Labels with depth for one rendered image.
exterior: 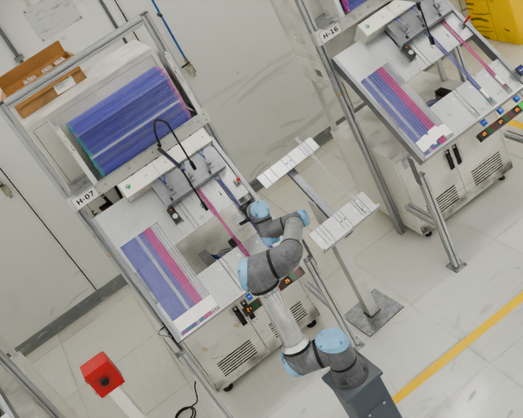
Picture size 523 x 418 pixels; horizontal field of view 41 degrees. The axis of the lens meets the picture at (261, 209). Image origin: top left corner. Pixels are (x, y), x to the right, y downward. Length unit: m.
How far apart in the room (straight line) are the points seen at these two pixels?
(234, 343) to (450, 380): 1.11
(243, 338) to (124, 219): 0.93
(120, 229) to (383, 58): 1.58
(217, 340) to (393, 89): 1.57
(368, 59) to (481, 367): 1.61
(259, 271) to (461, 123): 1.52
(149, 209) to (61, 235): 1.73
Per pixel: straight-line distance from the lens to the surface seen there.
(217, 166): 3.30
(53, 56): 3.63
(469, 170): 4.14
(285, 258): 2.51
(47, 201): 4.88
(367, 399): 2.86
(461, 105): 3.66
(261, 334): 3.78
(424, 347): 3.59
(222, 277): 3.24
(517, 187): 4.31
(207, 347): 3.68
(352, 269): 3.61
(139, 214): 3.33
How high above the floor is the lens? 2.60
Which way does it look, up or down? 31 degrees down
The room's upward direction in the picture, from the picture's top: 30 degrees counter-clockwise
